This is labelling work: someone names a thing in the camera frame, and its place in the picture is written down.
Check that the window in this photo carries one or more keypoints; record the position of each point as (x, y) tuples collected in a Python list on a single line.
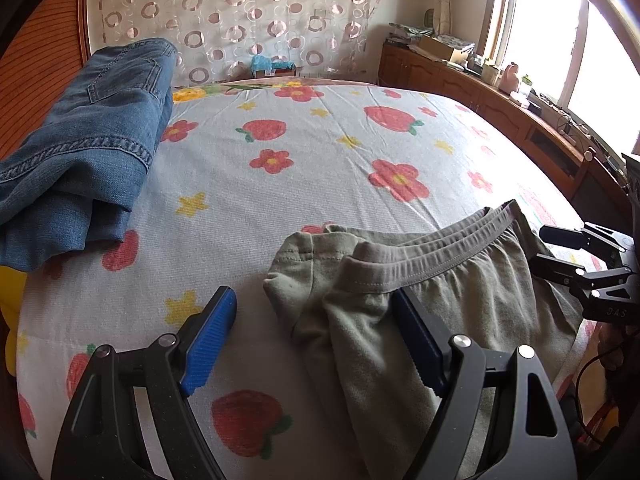
[(550, 35)]

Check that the small blue package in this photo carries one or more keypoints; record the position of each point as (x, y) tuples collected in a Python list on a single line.
[(262, 65)]

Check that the wooden cabinet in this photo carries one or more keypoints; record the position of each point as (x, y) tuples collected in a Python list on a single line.
[(450, 82)]

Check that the slatted wooden panel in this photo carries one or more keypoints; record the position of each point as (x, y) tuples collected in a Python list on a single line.
[(40, 85)]

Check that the yellow cloth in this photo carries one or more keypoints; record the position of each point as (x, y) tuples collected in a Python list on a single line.
[(9, 320)]

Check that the pink figurine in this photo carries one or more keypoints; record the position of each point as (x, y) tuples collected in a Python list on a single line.
[(510, 77)]

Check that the floral bed sheet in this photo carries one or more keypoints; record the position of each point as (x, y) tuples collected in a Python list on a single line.
[(310, 170)]

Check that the cardboard box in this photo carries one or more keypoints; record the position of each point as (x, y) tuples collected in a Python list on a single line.
[(442, 49)]

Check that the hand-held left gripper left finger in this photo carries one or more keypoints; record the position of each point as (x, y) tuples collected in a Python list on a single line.
[(212, 340)]

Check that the folded blue jeans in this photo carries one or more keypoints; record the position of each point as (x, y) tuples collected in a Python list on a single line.
[(75, 150)]

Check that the grey-green pants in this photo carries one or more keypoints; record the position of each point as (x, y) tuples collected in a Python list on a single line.
[(360, 360)]

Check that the circle-patterned curtain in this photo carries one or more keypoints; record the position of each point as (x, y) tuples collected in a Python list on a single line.
[(225, 10)]

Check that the person's right hand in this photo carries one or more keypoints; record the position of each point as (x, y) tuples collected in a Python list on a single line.
[(611, 345)]

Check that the green-capped small bottle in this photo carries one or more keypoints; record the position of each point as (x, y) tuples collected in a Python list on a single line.
[(527, 85)]

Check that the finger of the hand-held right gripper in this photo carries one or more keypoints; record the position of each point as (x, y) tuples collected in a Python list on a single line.
[(560, 236), (552, 265)]

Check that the printed paper pile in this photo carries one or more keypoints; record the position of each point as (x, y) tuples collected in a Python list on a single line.
[(405, 32)]

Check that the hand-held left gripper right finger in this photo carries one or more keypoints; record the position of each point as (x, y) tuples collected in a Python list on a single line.
[(417, 340)]

